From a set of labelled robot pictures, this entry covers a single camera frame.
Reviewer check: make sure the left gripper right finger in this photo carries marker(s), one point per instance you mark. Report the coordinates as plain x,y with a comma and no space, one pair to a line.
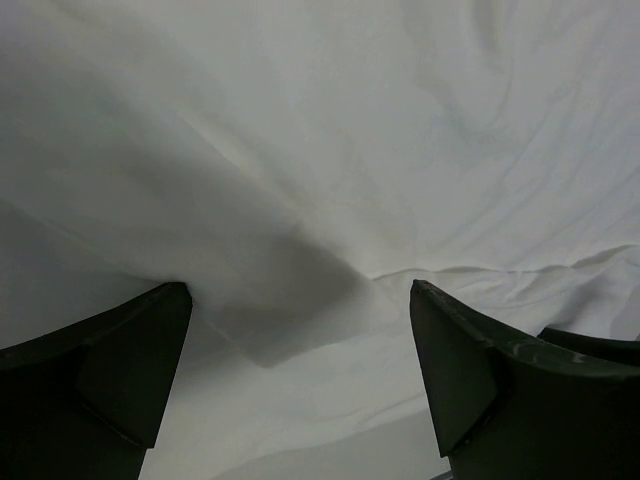
509,405

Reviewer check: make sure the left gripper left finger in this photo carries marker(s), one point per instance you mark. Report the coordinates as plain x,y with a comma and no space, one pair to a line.
87,401

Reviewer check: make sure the plain white t shirt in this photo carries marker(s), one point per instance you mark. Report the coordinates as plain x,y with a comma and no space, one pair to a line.
298,164

